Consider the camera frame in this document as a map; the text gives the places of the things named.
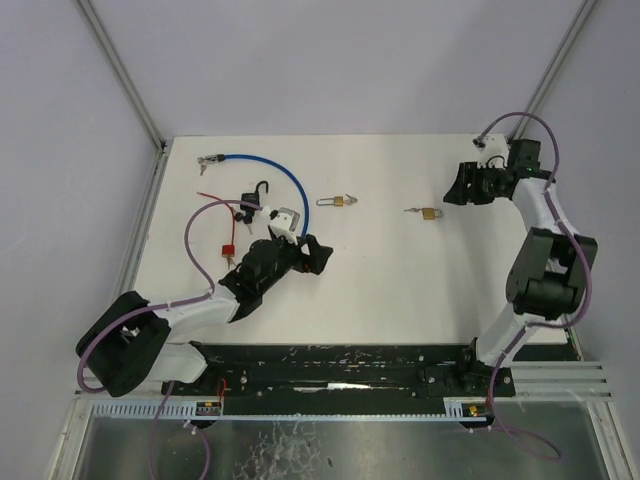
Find small brass padlock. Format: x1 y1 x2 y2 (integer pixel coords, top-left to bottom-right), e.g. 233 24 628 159
420 207 443 221

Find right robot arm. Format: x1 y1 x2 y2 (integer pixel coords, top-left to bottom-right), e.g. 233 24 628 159
443 139 598 368

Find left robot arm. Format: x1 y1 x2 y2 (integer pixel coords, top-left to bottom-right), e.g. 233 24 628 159
76 235 334 397

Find long shackle brass padlock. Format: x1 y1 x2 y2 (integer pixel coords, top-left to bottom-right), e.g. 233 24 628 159
316 196 344 207

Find silver keys of long padlock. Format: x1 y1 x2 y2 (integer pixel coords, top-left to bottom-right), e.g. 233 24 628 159
344 194 358 206

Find keys of black padlock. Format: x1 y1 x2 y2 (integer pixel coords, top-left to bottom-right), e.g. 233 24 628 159
234 211 255 235

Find black padlock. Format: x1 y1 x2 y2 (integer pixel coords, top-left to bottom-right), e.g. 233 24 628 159
240 180 270 212

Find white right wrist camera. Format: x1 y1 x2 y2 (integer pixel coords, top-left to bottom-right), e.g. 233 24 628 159
472 134 509 170

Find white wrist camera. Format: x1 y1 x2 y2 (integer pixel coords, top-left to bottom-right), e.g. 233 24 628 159
472 134 509 170
268 207 300 245

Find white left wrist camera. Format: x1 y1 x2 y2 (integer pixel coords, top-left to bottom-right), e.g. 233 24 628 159
268 207 300 245

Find red cable padlock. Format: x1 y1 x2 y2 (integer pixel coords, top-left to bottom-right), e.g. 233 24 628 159
196 190 238 260

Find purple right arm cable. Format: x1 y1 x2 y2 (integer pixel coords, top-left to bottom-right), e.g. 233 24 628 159
479 112 596 331

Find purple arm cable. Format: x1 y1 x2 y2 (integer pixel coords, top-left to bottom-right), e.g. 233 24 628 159
75 200 274 392
479 112 596 331

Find blue cable lock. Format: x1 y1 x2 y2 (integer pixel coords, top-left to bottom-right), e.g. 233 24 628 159
202 154 310 236

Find keys of blue cable lock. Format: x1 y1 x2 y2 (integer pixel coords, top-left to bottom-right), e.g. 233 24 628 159
198 157 209 176

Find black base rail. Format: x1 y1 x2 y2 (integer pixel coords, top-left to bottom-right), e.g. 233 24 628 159
173 344 515 398

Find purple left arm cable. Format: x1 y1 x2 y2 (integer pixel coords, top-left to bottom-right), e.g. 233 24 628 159
75 200 274 392

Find right aluminium frame post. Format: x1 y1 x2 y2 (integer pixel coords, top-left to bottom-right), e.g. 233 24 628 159
525 0 601 116

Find aluminium frame post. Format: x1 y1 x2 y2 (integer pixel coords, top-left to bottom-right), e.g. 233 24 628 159
525 0 601 116
74 0 169 151

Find left aluminium frame post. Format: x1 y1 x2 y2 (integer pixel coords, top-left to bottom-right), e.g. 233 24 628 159
74 0 169 151

